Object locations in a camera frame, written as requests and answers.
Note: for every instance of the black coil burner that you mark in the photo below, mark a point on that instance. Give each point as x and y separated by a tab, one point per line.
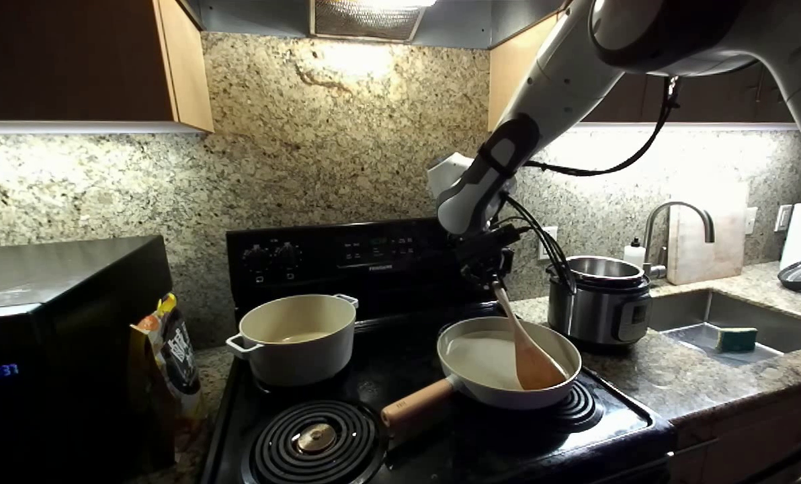
280	446
580	406

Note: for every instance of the black microwave oven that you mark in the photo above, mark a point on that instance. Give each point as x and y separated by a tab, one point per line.
51	357

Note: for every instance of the green sponge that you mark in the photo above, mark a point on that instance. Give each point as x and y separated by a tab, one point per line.
736	339

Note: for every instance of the steel range hood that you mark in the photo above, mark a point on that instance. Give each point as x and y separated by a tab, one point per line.
373	21

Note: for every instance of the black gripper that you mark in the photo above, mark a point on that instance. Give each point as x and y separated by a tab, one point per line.
487	246

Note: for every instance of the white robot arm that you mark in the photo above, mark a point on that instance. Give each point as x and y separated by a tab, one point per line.
579	82

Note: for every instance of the stainless steel sink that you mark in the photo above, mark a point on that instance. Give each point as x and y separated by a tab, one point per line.
759	327

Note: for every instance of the dark snack bag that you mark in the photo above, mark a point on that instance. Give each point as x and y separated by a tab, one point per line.
173	345

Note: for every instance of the white wall outlet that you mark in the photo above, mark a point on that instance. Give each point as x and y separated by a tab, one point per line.
780	219
551	235

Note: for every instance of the stainless steel pressure cooker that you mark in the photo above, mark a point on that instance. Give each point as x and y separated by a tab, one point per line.
591	309

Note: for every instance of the dark wooden upper cabinet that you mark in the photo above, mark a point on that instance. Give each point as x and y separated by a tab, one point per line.
510	82
67	54

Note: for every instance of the white cutting board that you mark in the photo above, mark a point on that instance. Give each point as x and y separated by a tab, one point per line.
717	251

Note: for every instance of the chrome faucet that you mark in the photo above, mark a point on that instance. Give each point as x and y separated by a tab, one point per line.
678	207

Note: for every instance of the small soap bottle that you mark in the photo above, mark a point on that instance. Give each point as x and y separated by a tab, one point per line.
635	254

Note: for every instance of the black electric stove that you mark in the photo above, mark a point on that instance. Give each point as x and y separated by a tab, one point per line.
373	259

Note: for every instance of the wooden spatula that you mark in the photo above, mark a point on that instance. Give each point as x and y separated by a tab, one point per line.
536	357

